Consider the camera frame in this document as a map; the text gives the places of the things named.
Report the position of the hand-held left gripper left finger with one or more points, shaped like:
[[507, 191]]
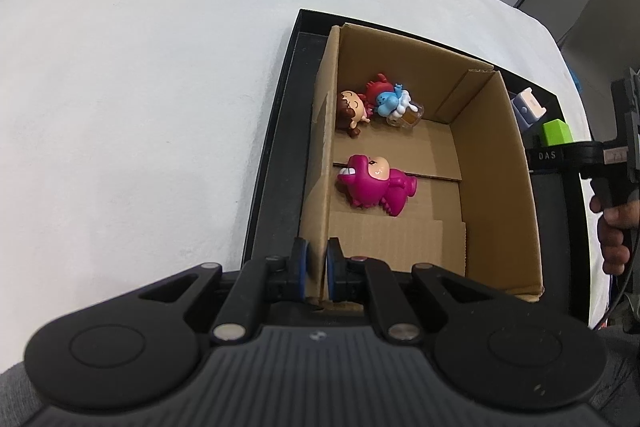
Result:
[[301, 267]]

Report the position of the black tray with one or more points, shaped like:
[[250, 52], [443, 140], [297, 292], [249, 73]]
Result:
[[292, 117]]

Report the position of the grey chair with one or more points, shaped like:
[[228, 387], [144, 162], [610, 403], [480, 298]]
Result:
[[615, 7]]

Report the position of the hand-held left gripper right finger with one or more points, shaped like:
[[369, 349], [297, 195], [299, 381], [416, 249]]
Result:
[[332, 267]]

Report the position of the blue figurine with cup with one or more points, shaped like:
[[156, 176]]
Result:
[[390, 102]]

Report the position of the pink dinosaur figurine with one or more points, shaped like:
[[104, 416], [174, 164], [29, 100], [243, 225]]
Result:
[[370, 187]]

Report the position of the person's right hand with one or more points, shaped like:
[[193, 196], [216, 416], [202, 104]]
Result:
[[617, 237]]

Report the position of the green cube toy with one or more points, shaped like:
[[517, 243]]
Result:
[[557, 133]]

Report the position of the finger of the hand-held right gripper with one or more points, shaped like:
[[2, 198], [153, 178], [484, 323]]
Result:
[[560, 155]]

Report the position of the brown-haired red figurine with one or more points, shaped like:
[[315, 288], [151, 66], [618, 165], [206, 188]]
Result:
[[350, 107]]

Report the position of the lavender white toy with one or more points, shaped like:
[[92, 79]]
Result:
[[527, 107]]

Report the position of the brown cardboard box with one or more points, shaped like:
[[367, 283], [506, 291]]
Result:
[[500, 207]]

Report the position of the blue printed bedsheet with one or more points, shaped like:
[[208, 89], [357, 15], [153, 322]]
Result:
[[576, 82]]

